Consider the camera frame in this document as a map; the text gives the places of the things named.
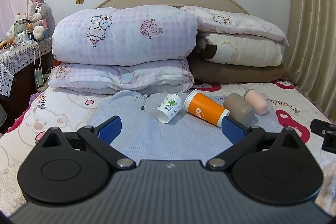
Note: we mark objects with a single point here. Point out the beige curtain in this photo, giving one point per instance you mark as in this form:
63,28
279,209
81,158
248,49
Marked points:
311,54

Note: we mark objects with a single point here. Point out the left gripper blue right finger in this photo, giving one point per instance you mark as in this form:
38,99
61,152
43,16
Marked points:
244,141

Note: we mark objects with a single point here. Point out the lower lilac folded quilt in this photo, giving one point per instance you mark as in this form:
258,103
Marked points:
167,76

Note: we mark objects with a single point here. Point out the white cartoon paper cup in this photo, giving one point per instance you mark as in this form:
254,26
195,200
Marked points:
169,108

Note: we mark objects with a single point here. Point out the orange white paper cup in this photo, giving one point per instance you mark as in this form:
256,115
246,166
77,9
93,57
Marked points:
204,108

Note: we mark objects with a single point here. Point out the pink cup grey rim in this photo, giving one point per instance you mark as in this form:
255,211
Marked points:
255,99

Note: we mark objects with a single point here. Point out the cream fleece blanket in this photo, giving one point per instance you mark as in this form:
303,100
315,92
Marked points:
245,50

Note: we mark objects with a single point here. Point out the pink cartoon pillow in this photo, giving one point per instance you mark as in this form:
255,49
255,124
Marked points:
234,23

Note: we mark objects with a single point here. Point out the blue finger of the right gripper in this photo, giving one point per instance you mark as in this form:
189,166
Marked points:
327,131

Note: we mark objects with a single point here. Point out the patterned side table cloth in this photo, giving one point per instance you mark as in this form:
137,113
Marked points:
14,61

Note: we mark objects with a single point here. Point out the brown pillow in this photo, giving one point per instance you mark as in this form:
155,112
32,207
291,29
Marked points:
209,72

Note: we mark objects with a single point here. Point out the grey rabbit plush toy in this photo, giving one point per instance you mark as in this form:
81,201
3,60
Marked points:
38,16

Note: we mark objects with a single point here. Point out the large lilac checked quilt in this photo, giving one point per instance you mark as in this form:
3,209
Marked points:
125,37

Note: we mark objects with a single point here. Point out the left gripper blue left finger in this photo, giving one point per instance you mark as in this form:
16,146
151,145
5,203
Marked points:
99,139

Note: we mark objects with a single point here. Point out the cartoon bear bed sheet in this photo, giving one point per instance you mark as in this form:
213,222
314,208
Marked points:
71,110

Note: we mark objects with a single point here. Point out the brown paper cup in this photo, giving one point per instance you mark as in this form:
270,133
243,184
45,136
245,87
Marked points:
240,109

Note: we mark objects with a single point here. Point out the light blue striped cloth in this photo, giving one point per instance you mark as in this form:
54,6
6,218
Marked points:
143,137

